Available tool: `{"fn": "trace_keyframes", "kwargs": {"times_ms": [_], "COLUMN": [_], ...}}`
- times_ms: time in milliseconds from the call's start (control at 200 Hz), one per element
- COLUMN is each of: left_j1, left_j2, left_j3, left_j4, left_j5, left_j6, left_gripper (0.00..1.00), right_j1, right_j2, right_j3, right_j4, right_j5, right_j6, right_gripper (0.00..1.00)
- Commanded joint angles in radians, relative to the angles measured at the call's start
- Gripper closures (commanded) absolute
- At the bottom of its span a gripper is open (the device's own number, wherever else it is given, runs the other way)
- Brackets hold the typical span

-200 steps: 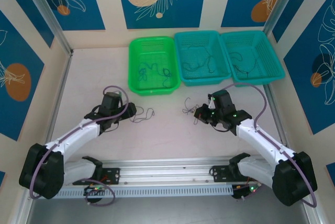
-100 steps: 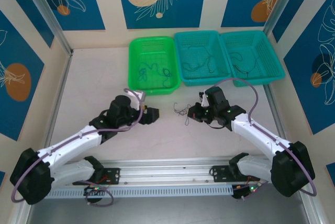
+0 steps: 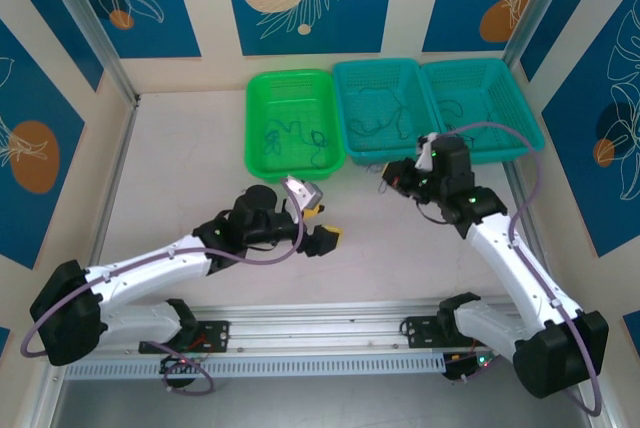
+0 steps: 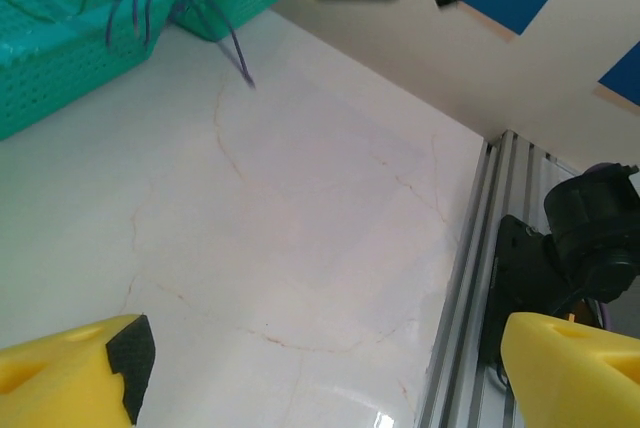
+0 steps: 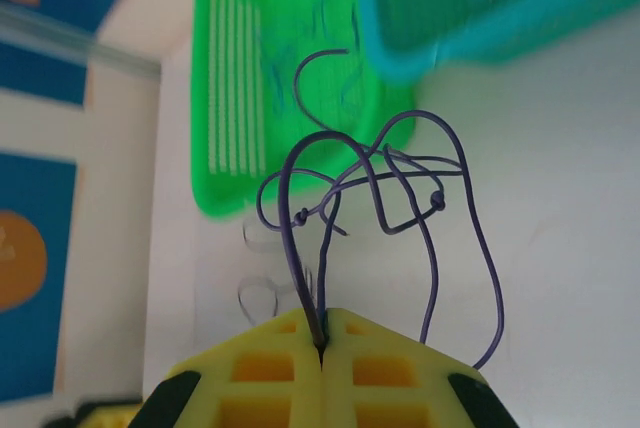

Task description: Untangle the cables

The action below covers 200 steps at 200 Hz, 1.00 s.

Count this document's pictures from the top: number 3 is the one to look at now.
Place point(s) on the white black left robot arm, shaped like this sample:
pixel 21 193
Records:
pixel 145 273

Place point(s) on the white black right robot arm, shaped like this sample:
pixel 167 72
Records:
pixel 510 268

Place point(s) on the teal plastic basket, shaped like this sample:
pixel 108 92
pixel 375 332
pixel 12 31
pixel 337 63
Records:
pixel 380 78
pixel 480 83

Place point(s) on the green plastic basket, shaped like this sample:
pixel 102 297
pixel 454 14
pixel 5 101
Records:
pixel 295 98

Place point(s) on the black controller board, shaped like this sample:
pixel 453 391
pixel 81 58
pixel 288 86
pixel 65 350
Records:
pixel 180 363
pixel 467 365

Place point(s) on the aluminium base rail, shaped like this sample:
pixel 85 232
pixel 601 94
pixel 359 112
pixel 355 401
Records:
pixel 320 328

